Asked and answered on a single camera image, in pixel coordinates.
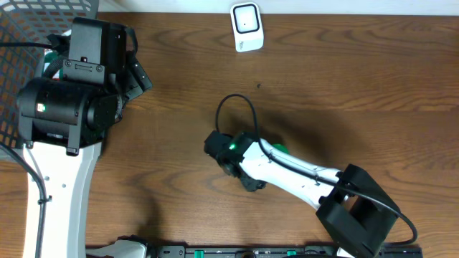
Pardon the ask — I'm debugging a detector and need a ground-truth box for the white black barcode scanner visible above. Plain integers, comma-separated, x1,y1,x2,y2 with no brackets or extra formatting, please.
230,2,265,52

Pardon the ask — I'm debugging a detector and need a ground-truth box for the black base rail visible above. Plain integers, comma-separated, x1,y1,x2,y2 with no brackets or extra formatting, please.
85,243,424,258

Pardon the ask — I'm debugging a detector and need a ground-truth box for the white green flat package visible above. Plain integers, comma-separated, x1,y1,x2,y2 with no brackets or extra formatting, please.
42,51,68,80

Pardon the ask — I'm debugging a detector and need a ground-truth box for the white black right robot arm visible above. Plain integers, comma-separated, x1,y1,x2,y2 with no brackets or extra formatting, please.
204,130,399,257

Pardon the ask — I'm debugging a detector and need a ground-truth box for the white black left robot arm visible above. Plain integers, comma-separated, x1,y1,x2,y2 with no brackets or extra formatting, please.
17,18,152,257

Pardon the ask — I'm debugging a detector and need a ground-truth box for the green lidded white canister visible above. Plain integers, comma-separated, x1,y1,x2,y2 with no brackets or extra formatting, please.
273,143,290,154

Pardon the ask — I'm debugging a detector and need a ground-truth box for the grey plastic mesh basket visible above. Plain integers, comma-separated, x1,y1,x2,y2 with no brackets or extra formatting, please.
1,0,99,154

